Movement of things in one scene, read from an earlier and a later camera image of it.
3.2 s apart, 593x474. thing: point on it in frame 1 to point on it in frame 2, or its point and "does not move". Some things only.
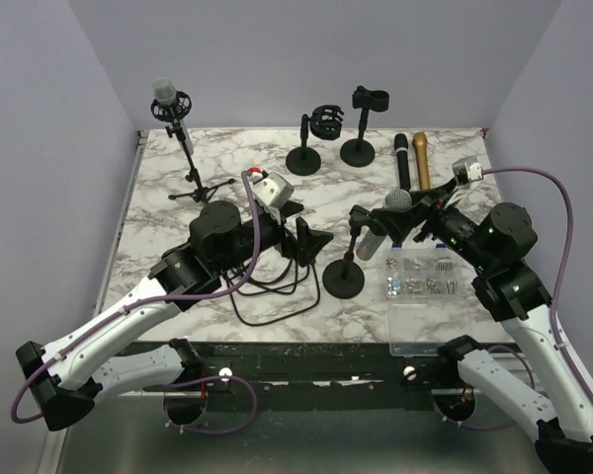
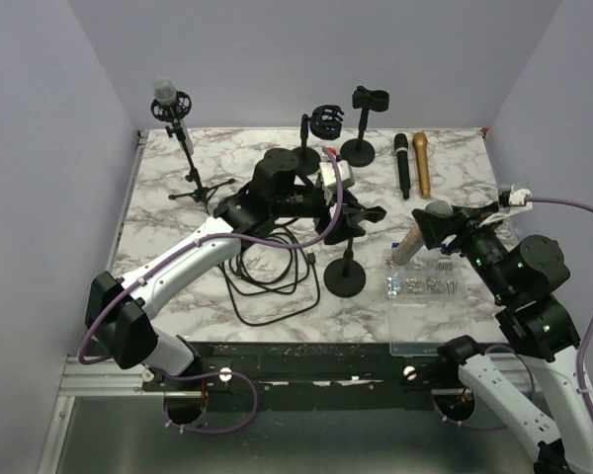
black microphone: x=400 y=143 does not move
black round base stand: x=345 y=278 does not move
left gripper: x=309 y=241 to x=345 y=226
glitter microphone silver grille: x=372 y=241 to x=414 y=240
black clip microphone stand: x=359 y=152 does not move
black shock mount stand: x=325 y=122 does not move
